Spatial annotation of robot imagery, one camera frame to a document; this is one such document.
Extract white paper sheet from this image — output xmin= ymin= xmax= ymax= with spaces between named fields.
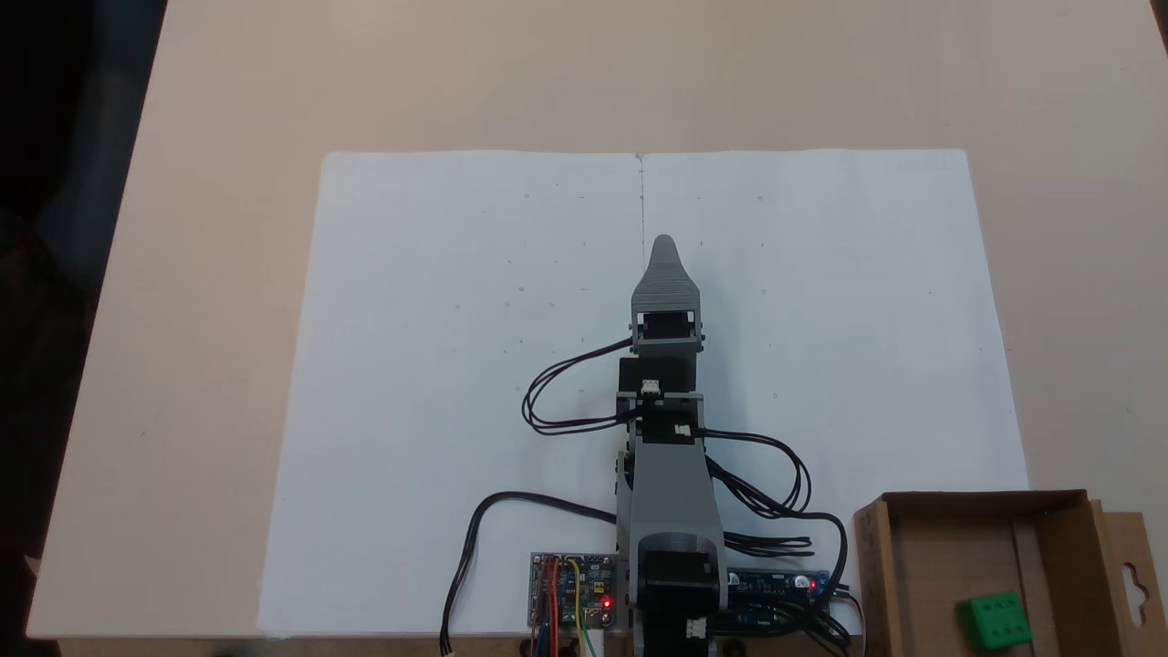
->
xmin=257 ymin=148 xmax=1032 ymax=640

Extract green dice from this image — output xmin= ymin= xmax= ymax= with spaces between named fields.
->
xmin=955 ymin=591 xmax=1035 ymax=652

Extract coloured jumper wire bundle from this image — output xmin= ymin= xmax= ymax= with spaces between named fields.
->
xmin=532 ymin=555 xmax=605 ymax=657

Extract blue circuit board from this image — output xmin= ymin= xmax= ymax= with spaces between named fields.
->
xmin=725 ymin=568 xmax=837 ymax=633

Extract brown cardboard box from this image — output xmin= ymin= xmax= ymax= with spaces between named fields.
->
xmin=853 ymin=488 xmax=1152 ymax=657

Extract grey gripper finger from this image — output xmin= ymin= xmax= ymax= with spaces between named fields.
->
xmin=631 ymin=234 xmax=703 ymax=313

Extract long black table cable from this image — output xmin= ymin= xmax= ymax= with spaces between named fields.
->
xmin=440 ymin=490 xmax=623 ymax=657

